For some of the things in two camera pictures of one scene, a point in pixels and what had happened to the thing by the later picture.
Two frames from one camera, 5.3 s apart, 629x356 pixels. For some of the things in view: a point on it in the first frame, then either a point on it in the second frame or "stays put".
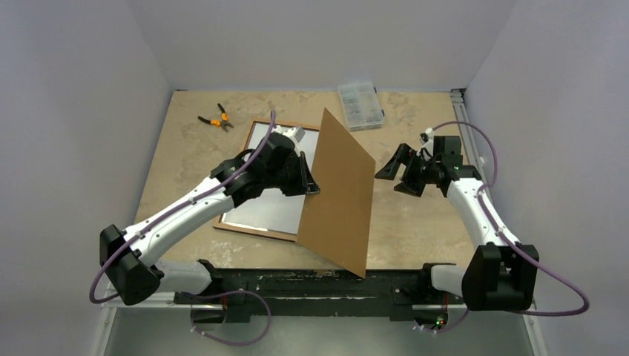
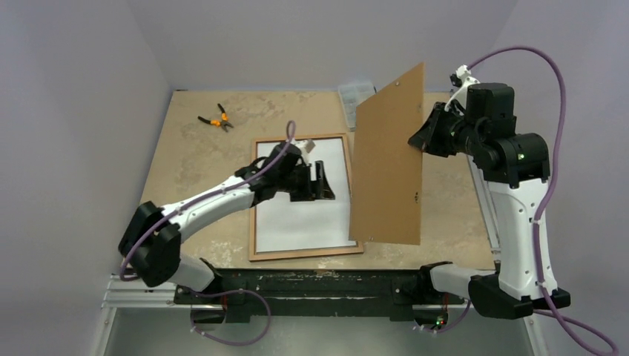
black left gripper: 305,183 stays put
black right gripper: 410,170 -> 437,131
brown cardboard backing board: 336,222 -> 386,205
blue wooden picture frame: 218,222 -> 348,142
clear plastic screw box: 361,107 stays put
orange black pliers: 222,123 stays put
